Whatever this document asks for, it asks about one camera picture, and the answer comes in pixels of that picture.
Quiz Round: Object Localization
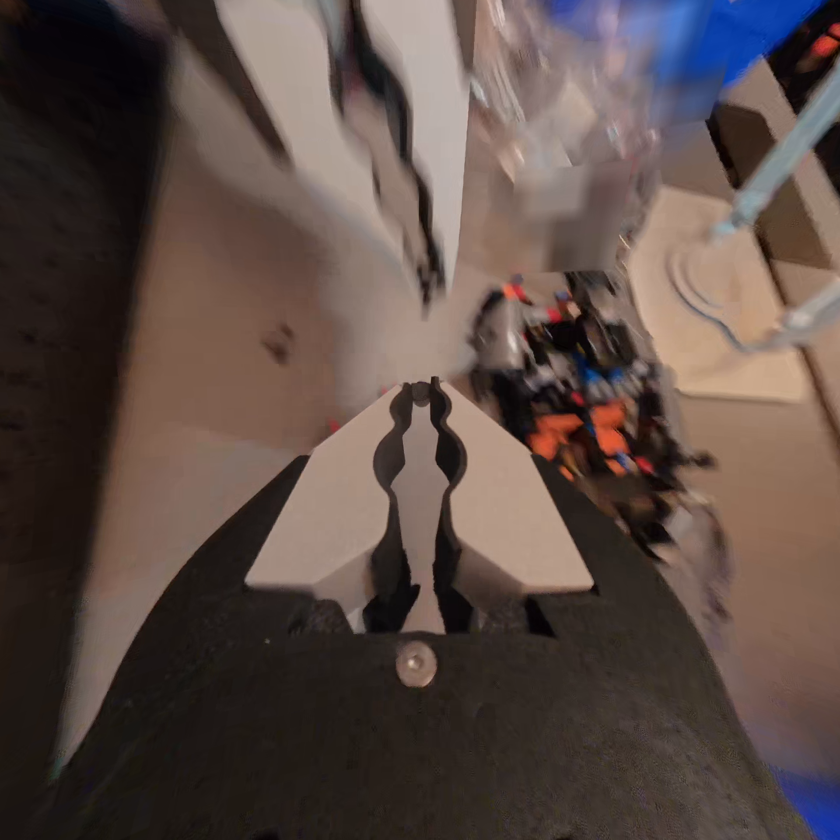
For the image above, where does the blue plastic bin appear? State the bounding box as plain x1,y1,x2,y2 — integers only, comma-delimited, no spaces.
548,0,840,139

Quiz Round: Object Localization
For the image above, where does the black dimpled mat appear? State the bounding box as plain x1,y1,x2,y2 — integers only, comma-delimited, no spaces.
0,0,178,723

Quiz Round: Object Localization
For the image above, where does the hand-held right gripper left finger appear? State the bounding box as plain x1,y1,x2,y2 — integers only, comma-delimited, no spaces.
243,385,411,632

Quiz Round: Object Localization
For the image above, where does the clear plastic bag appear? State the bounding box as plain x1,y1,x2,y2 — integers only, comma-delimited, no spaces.
469,0,660,253

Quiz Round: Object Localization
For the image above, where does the white articulated stand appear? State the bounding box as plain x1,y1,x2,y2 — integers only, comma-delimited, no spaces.
669,62,840,352

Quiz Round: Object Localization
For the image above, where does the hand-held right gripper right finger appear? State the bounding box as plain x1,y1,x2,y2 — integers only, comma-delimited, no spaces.
430,378,595,632

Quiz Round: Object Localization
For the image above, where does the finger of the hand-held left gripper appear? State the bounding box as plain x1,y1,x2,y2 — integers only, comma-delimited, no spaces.
357,0,475,296
215,0,437,316

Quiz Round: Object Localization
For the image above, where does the grey lego brick black pin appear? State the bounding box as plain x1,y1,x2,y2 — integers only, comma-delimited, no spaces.
261,322,298,365

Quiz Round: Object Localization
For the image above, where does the partly built lego car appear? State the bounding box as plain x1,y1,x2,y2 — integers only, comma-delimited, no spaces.
467,270,735,621

